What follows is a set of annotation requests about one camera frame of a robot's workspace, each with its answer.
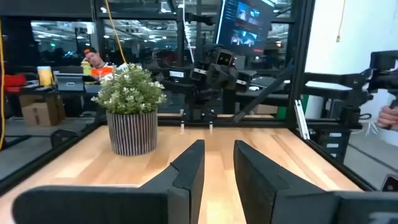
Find silver aluminium bracket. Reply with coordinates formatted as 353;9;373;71
294;99;311;141

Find grey laptop stand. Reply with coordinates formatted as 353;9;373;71
55;73;85;92

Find black labelled controller boxes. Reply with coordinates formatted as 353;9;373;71
310;129;352;162

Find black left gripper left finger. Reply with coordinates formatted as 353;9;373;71
12;139;205;224

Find black diagonal frame strut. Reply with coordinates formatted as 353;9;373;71
233;62;295;123

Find red bag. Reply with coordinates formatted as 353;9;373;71
3;73;27;93

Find yellow hanging cable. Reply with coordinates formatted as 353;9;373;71
104;0;127;65

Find person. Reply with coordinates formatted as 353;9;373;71
82;46;116;78

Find yellow cup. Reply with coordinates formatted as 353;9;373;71
37;65;55;87

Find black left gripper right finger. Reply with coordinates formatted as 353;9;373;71
233;139;398;224

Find green plant with white flowers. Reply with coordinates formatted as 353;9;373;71
90;63;167;115

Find computer monitor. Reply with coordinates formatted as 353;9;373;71
216;0;276;57

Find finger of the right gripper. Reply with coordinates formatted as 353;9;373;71
235;70;257;93
190;67;208;83

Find cardboard box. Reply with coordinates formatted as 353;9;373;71
21;95;66;128

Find person's hand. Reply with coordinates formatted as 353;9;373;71
376;105;398;131

